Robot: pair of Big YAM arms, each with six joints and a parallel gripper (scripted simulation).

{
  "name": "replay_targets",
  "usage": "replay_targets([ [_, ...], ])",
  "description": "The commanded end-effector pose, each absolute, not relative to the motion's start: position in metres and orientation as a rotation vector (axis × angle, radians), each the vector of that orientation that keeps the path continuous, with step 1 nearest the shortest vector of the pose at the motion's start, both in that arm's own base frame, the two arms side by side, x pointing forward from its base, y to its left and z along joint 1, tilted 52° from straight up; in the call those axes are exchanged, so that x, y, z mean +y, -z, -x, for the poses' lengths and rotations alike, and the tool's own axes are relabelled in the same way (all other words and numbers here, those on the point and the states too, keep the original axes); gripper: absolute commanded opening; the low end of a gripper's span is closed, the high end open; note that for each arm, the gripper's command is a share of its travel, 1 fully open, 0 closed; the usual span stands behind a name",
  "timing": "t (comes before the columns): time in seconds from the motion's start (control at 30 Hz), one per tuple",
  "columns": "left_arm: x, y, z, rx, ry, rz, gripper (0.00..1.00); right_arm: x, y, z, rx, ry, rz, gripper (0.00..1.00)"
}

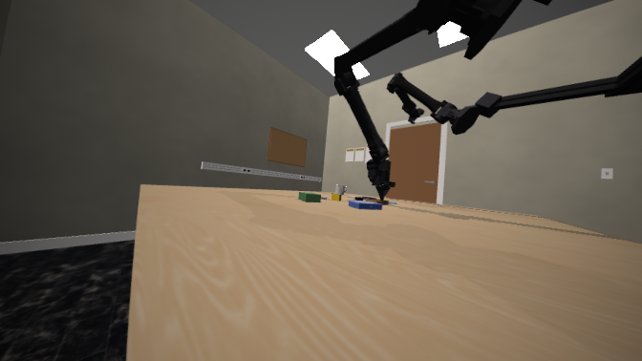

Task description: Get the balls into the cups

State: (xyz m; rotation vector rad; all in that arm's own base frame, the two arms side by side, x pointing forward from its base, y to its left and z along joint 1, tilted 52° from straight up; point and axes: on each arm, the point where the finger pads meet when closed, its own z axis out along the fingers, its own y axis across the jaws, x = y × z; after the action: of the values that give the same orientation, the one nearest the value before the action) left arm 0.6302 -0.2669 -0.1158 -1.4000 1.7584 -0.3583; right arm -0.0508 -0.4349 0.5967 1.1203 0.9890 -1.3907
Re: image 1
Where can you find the blue and white cardboard box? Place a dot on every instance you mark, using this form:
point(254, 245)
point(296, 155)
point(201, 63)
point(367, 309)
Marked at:
point(365, 205)

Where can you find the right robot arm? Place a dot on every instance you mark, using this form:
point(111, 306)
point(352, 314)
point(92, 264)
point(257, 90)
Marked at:
point(446, 113)

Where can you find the wooden ball-in-hole puzzle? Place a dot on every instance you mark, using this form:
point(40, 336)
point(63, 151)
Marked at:
point(378, 201)

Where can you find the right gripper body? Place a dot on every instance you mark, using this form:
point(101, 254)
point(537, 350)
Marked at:
point(418, 114)

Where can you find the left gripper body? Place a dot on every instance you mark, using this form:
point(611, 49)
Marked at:
point(381, 183)

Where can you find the green rectangular box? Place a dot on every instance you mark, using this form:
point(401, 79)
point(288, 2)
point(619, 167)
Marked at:
point(309, 198)

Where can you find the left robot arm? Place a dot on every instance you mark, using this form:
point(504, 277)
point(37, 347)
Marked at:
point(428, 15)

